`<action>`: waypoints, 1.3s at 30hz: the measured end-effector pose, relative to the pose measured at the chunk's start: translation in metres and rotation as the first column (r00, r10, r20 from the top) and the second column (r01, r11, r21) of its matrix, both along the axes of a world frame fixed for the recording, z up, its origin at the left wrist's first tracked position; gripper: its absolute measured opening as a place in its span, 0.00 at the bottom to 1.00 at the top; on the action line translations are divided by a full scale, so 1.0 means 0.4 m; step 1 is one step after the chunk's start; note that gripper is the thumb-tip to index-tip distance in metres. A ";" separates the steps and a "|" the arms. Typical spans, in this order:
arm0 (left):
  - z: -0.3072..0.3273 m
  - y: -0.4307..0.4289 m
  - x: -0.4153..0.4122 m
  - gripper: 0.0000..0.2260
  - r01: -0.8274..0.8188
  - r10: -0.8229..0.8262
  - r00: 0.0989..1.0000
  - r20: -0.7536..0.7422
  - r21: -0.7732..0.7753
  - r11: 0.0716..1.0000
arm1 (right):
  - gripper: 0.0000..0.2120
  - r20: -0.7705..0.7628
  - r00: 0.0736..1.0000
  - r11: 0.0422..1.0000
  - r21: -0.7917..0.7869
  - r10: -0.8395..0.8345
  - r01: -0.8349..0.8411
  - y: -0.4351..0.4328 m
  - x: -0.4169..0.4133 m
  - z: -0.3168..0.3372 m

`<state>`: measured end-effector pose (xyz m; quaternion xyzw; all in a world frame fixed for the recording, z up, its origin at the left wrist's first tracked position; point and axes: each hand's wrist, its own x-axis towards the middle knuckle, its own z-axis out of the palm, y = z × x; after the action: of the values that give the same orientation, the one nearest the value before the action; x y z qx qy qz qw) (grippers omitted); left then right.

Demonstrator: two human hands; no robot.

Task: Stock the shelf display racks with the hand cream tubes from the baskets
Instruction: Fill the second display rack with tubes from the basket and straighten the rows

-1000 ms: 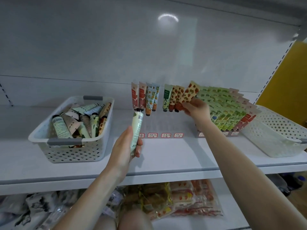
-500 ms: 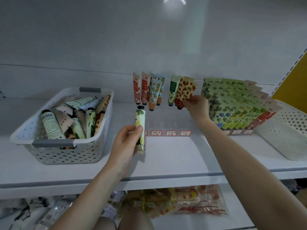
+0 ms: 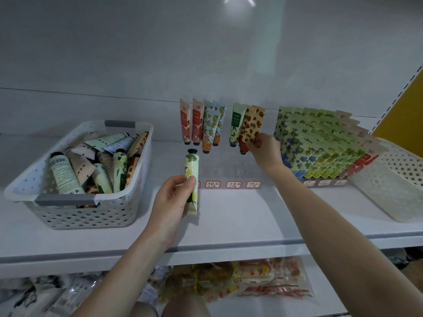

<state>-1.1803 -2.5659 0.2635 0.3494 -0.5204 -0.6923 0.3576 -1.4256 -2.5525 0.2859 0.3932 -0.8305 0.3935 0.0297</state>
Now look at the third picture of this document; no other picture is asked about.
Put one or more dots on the person's right hand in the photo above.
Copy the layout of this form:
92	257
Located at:
268	153

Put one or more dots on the person's left hand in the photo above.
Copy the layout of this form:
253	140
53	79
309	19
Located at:
168	211

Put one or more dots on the orange sunflower hand cream tube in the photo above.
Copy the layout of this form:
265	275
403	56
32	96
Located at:
256	122

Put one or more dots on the row of hand cream tubes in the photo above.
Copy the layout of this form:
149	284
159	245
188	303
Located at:
317	145

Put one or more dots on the white perforated plastic basket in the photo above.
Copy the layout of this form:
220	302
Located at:
86	211
396	185

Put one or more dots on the pile of pale hand cream tubes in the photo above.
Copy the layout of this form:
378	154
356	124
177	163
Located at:
99	161

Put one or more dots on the white metal shelf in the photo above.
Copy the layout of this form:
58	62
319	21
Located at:
66	241

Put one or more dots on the person's right forearm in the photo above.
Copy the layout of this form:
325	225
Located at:
350	244

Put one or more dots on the person's left forearm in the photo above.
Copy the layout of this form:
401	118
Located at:
122	280

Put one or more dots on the person's right leg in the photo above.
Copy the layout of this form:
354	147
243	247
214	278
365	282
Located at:
186	307

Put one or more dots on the person's leg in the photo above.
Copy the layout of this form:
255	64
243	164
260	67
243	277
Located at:
144	311
186	307

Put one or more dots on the person's left leg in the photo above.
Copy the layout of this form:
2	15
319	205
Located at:
144	311

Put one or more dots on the pile of snack packets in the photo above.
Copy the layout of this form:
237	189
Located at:
251	277

